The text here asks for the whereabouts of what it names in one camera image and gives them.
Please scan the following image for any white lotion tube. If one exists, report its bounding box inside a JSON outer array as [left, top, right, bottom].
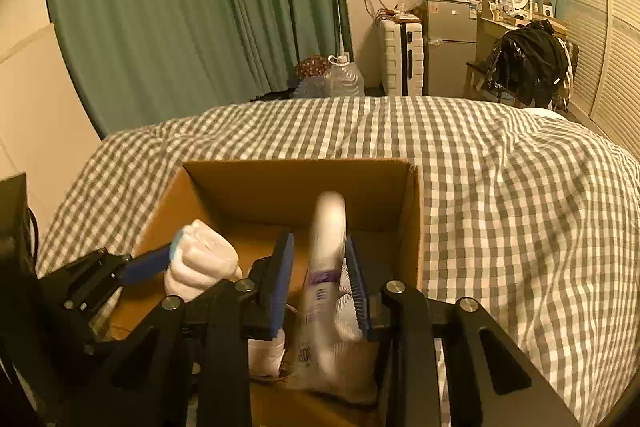
[[290, 191, 346, 391]]

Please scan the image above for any brown cardboard box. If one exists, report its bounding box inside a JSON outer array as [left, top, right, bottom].
[[106, 157, 426, 427]]

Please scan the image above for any grey checkered bed cover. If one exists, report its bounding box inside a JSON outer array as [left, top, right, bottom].
[[37, 97, 639, 426]]

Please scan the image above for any clear water jug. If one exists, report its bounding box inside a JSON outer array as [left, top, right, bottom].
[[323, 54, 364, 97]]

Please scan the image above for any brown patterned bag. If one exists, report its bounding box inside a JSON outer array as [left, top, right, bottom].
[[294, 54, 331, 80]]

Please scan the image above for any large green curtain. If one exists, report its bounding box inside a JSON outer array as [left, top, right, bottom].
[[47, 0, 350, 136]]

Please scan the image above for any white suitcase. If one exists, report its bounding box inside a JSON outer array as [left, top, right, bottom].
[[378, 14, 424, 97]]

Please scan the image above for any black jacket on chair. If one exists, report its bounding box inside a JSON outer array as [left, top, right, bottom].
[[483, 20, 570, 109]]

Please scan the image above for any grey mini fridge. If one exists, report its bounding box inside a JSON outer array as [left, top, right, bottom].
[[423, 0, 477, 98]]

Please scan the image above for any wooden dressing table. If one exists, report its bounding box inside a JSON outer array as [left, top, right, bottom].
[[474, 11, 568, 62]]

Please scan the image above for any white louvred wardrobe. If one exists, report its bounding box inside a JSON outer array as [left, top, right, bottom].
[[563, 0, 639, 155]]

